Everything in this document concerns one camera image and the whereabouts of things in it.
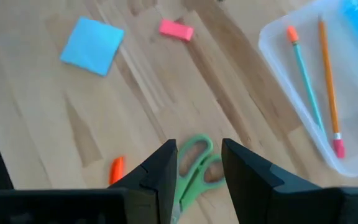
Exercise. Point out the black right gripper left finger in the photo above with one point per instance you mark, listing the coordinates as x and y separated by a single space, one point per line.
154 193

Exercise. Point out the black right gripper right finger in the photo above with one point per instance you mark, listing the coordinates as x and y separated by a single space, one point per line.
259 193

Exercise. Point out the orange highlighter pen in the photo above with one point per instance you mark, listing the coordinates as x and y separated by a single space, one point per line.
117 171

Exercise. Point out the teal pencil orange cap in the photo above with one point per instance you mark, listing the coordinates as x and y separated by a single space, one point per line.
306 81

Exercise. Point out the orange pencil pink eraser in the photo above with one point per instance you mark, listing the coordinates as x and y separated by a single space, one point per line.
329 84

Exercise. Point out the clear pencil box blue lid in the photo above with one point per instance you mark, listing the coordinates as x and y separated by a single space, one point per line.
353 77

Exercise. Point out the blue sticky note pad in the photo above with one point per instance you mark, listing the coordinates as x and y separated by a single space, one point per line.
92 46

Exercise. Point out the pink block eraser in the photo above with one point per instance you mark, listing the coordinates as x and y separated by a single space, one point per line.
176 29

